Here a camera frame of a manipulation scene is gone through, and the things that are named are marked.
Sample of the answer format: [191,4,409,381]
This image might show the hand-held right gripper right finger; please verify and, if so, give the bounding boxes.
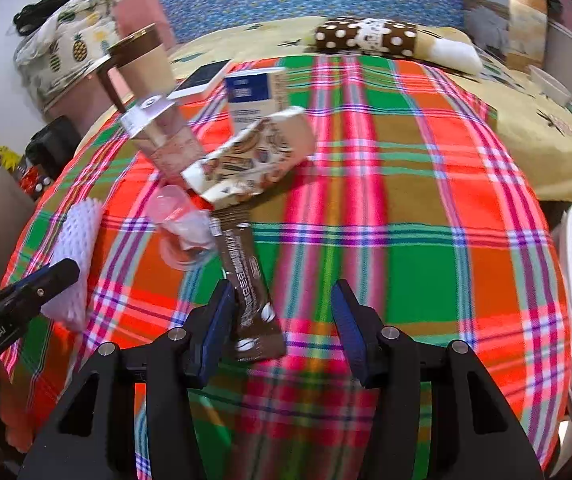
[330,280,544,480]

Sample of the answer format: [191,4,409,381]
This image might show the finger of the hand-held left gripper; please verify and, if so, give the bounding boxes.
[0,265,52,302]
[0,258,80,322]

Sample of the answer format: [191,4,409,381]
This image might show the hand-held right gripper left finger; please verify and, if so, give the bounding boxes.
[18,279,237,480]

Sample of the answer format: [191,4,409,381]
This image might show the white foam fruit net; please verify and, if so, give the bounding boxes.
[40,199,104,332]

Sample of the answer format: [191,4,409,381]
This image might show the brown snack packet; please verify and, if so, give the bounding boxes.
[210,210,287,362]

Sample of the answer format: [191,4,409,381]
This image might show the clear plastic cup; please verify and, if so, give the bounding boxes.
[146,185,217,271]

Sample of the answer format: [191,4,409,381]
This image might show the plaid cloth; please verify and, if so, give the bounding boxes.
[0,54,572,480]

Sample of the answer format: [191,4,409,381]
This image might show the black bag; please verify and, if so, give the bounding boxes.
[24,115,84,181]

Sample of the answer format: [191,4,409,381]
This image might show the pink storage box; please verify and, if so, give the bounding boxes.
[40,60,131,131]

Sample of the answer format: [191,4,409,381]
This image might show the white cookie package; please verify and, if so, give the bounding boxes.
[181,106,317,211]

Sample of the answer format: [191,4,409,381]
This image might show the clear pink box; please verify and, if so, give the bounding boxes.
[118,94,207,186]

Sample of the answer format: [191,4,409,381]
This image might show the pineapple print bag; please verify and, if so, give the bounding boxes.
[13,0,126,111]

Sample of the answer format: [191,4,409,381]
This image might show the pink brown lidded jug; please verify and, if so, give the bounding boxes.
[96,22,177,113]

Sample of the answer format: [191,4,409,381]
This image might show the blue and white box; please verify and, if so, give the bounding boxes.
[223,66,291,133]

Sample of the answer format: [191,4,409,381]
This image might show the white smartphone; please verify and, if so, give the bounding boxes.
[168,59,233,101]

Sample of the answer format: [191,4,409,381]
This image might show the yellow bed sheet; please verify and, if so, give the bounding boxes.
[73,15,572,206]

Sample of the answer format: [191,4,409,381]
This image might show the black clothes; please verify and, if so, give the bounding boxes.
[13,0,106,36]

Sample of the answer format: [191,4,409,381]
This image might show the brown polka dot pillow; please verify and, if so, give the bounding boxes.
[306,16,484,76]

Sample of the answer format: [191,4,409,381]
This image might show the white bowl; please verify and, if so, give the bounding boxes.
[528,65,572,106]

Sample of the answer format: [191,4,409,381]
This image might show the bedding package box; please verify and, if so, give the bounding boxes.
[456,0,549,73]

